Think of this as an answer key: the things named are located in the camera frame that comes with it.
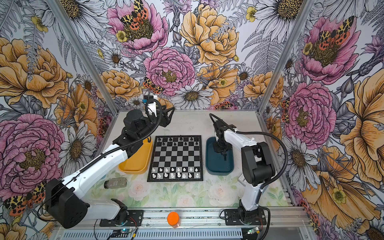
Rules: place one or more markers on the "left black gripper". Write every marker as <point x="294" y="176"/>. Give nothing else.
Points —
<point x="165" y="119"/>

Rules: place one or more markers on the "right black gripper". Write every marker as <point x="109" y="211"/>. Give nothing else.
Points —
<point x="218" y="150"/>

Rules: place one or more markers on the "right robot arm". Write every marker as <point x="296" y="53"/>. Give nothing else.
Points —
<point x="257" y="165"/>

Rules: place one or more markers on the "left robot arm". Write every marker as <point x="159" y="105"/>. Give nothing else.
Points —
<point x="65" y="200"/>

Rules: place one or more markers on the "teal plastic tray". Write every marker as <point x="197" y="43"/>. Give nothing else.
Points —
<point x="216" y="163"/>

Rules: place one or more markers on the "black white chessboard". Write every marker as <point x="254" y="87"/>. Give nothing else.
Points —
<point x="176" y="159"/>

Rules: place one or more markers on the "yellow plastic tray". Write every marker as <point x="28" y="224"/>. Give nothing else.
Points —
<point x="138" y="163"/>

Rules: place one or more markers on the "grey rectangular object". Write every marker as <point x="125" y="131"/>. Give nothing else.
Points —
<point x="115" y="183"/>

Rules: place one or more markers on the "orange round button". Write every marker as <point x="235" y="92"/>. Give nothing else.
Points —
<point x="174" y="219"/>

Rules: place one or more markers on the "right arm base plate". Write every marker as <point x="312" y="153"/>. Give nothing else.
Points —
<point x="239" y="217"/>

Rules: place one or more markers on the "aluminium front rail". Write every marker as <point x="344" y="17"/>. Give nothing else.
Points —
<point x="277" y="217"/>

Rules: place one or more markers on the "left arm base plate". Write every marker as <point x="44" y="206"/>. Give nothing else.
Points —
<point x="132" y="216"/>

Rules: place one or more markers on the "white vented cable duct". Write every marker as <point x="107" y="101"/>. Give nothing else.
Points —
<point x="154" y="234"/>

